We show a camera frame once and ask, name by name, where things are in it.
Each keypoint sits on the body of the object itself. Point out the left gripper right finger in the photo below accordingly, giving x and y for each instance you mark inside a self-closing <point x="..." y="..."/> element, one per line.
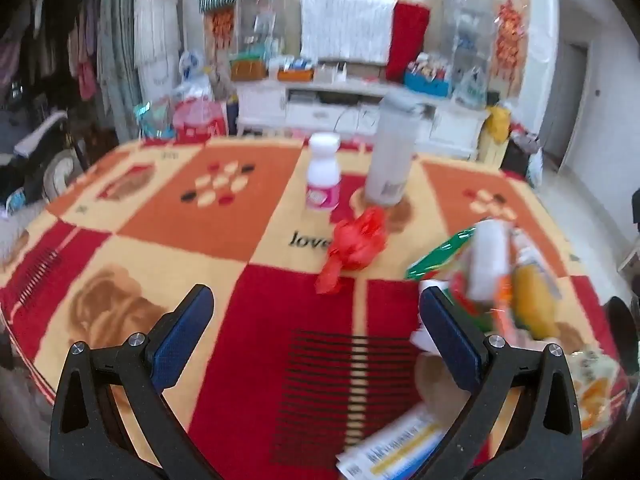
<point x="543" y="439"/>

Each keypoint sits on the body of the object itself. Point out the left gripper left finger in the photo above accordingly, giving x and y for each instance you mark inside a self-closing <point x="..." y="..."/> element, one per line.
<point x="88" y="439"/>

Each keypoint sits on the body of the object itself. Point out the yellow green sponge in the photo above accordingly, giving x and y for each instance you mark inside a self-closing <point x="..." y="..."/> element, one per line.
<point x="533" y="304"/>

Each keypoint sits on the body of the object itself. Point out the blue yellow white medicine box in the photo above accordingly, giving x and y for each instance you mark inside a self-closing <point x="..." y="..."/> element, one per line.
<point x="398" y="450"/>

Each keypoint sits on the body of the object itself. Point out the green seaweed snack bag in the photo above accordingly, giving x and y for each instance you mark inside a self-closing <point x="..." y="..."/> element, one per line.
<point x="449" y="266"/>

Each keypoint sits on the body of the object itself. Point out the white foam block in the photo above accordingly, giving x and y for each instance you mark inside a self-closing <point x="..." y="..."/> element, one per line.
<point x="490" y="259"/>

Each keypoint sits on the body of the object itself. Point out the red plastic bag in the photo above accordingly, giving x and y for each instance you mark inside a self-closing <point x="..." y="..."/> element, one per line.
<point x="356" y="243"/>

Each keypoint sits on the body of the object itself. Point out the orange snack wrapper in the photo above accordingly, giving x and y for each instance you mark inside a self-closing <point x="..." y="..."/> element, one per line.
<point x="594" y="375"/>

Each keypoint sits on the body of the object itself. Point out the white paper towel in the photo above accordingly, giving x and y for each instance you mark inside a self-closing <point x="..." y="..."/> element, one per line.
<point x="435" y="328"/>

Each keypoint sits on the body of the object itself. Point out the black trash bin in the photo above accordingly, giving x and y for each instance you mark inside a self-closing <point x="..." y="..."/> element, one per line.
<point x="624" y="333"/>

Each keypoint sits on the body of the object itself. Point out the patterned red orange blanket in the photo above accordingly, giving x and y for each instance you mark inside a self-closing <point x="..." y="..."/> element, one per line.
<point x="283" y="378"/>

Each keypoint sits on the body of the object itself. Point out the tall white thermos bottle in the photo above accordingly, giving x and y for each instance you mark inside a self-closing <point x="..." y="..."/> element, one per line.
<point x="394" y="145"/>

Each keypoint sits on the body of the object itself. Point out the yellow plastic bag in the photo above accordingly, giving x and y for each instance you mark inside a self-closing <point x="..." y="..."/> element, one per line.
<point x="498" y="123"/>

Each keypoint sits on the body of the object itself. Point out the white pink small bottle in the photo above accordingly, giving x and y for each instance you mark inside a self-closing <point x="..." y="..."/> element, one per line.
<point x="324" y="172"/>

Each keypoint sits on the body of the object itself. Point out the blue storage basket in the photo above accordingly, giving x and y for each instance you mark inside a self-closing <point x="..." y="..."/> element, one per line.
<point x="438" y="88"/>

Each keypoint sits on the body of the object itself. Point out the white TV cabinet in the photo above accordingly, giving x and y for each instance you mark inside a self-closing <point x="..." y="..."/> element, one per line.
<point x="352" y="109"/>

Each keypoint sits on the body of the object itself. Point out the red cushion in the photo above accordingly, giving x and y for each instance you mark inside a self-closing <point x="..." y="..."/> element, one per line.
<point x="410" y="22"/>

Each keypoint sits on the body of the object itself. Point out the white cloth covered television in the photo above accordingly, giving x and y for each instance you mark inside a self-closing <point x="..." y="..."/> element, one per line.
<point x="358" y="31"/>

